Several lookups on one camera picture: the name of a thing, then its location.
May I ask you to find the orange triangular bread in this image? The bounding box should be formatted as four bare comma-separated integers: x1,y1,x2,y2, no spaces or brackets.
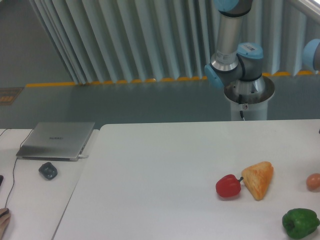
241,161,274,201

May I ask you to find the white USB plug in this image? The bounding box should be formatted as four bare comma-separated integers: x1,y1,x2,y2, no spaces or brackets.
78,154,89,159

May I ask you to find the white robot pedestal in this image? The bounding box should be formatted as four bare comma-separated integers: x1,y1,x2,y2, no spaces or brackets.
224,75,275,121

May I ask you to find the person's hand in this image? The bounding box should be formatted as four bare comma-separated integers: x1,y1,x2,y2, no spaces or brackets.
0,213,11,236

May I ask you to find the red bell pepper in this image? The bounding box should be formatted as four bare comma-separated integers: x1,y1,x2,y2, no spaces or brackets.
215,174,244,198

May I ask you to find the silver closed laptop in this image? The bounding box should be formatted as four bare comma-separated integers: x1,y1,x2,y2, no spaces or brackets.
16,122,95,161

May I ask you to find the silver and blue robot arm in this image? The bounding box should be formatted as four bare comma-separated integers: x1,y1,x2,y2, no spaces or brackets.
204,0,264,88

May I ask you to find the white pleated curtain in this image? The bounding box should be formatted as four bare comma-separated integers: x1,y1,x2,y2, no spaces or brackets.
31,0,320,84

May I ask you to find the black mouse cable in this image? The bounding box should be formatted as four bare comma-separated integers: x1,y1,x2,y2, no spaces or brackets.
0,128,36,210

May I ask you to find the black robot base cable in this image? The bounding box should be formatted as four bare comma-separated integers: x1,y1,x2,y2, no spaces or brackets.
238,93,246,122

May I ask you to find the green bell pepper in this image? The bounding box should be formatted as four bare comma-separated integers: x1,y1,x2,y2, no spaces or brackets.
282,208,320,240

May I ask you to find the black device at edge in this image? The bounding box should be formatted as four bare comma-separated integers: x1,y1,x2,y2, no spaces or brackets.
0,175,4,186

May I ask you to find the brown egg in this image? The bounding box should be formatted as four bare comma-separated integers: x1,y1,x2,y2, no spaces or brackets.
306,173,320,191

